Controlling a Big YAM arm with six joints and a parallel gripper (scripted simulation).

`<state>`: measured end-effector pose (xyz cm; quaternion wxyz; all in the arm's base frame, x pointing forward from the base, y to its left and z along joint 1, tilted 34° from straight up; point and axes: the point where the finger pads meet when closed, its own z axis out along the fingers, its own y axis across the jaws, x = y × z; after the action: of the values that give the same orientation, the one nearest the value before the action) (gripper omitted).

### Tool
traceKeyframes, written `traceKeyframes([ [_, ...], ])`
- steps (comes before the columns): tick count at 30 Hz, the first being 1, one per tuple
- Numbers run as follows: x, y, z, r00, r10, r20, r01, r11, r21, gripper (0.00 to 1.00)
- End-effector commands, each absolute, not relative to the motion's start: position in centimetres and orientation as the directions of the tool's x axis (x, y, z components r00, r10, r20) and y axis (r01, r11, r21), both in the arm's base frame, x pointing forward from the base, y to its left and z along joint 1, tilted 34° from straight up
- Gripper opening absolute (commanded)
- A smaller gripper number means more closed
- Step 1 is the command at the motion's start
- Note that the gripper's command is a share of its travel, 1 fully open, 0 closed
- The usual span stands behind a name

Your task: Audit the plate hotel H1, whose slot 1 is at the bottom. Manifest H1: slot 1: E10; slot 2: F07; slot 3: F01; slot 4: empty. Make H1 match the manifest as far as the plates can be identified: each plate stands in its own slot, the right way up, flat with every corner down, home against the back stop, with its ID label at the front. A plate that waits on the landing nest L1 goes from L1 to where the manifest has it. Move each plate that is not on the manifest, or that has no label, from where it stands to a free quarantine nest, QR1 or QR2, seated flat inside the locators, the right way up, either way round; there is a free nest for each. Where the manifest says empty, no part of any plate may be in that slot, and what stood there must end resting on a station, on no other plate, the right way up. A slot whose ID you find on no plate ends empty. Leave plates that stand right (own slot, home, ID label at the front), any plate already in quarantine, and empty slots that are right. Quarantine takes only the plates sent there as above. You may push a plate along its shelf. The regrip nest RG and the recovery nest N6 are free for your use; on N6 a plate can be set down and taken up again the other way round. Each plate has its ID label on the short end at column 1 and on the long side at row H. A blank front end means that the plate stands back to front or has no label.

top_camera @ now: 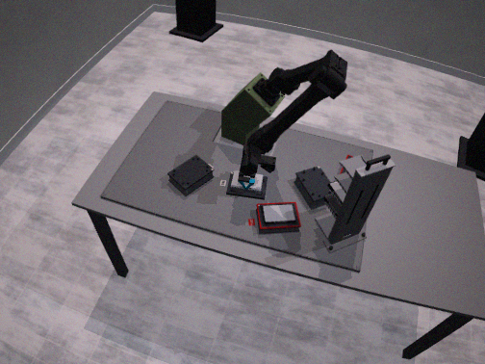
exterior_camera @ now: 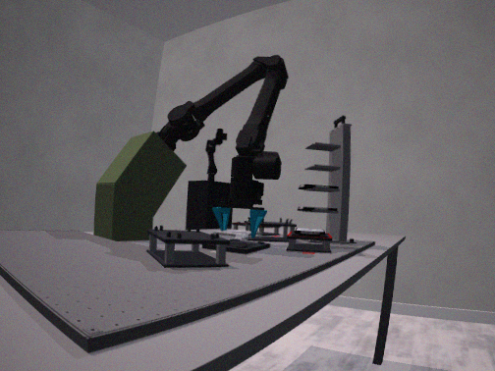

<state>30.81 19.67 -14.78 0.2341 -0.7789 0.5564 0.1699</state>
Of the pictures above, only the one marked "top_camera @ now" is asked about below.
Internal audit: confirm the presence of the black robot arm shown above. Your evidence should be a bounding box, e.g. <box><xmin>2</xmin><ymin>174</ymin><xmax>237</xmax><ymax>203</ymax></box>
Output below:
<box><xmin>241</xmin><ymin>49</ymin><xmax>347</xmax><ymax>175</ymax></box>

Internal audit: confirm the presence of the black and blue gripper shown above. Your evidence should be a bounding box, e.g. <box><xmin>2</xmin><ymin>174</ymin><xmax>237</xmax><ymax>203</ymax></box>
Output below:
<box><xmin>238</xmin><ymin>168</ymin><xmax>256</xmax><ymax>190</ymax></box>

